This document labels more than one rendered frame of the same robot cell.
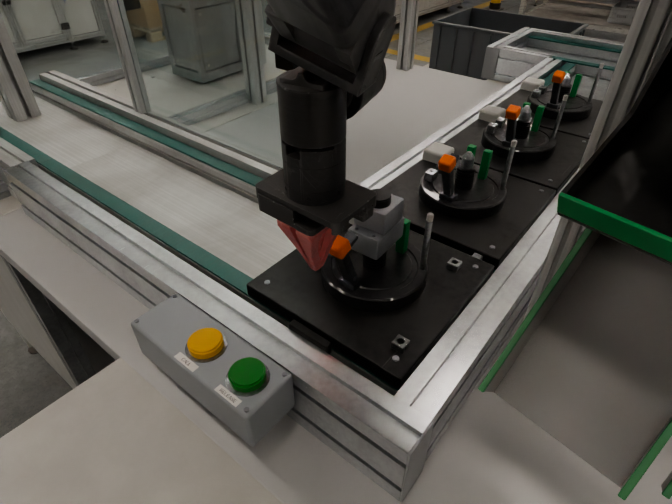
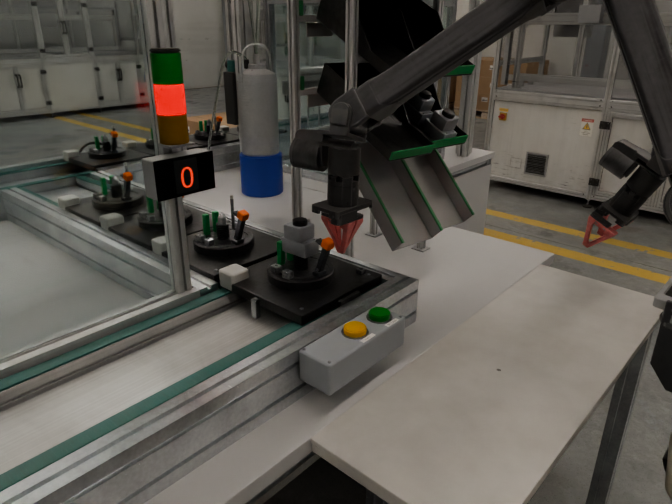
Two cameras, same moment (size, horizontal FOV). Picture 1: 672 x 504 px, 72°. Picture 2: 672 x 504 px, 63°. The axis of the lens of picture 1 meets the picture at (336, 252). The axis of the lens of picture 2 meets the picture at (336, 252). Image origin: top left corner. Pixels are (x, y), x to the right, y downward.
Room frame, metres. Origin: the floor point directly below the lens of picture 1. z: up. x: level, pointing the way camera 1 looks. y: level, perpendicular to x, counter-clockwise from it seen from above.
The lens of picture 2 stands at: (0.35, 0.98, 1.46)
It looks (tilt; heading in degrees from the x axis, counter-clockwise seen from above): 23 degrees down; 272
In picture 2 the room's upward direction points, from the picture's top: straight up
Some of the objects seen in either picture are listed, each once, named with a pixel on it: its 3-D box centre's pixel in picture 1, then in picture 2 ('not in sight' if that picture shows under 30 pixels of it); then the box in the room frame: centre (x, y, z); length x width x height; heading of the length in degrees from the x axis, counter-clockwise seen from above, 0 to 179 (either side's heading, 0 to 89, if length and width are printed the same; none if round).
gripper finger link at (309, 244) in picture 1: (307, 228); (337, 231); (0.39, 0.03, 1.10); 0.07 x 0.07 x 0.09; 51
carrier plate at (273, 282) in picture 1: (373, 279); (301, 280); (0.47, -0.05, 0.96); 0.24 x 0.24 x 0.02; 51
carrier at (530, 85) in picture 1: (563, 90); not in sight; (1.05, -0.52, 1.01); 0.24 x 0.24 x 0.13; 51
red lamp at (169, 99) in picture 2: not in sight; (170, 98); (0.68, 0.02, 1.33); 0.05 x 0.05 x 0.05
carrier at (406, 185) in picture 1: (465, 173); (222, 228); (0.67, -0.21, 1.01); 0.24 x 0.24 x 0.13; 51
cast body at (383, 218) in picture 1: (381, 215); (296, 234); (0.48, -0.06, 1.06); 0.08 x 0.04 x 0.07; 144
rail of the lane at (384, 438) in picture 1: (163, 279); (248, 389); (0.52, 0.26, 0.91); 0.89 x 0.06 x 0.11; 51
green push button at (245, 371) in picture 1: (247, 376); (379, 316); (0.31, 0.10, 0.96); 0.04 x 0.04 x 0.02
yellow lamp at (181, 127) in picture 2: not in sight; (173, 128); (0.68, 0.02, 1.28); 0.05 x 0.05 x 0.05
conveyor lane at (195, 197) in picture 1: (240, 222); (172, 356); (0.67, 0.17, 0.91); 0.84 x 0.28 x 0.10; 51
